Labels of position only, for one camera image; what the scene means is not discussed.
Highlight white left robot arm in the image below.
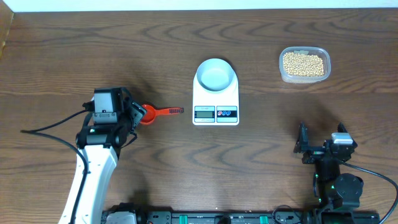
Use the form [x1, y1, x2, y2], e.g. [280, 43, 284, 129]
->
[59, 87, 146, 223]

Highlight clear plastic container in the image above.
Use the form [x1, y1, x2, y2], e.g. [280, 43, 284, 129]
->
[279, 47, 331, 84]

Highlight white digital kitchen scale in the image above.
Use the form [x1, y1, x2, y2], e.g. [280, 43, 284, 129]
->
[192, 74, 240, 126]

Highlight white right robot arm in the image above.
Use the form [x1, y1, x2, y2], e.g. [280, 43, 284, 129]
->
[294, 123, 363, 210]

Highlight grey bowl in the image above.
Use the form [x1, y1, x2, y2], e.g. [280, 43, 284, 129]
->
[196, 58, 236, 91]

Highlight soybeans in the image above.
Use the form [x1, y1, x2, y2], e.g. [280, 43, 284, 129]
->
[282, 52, 324, 77]

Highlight red measuring scoop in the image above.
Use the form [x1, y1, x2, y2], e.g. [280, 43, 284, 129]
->
[140, 104, 184, 125]

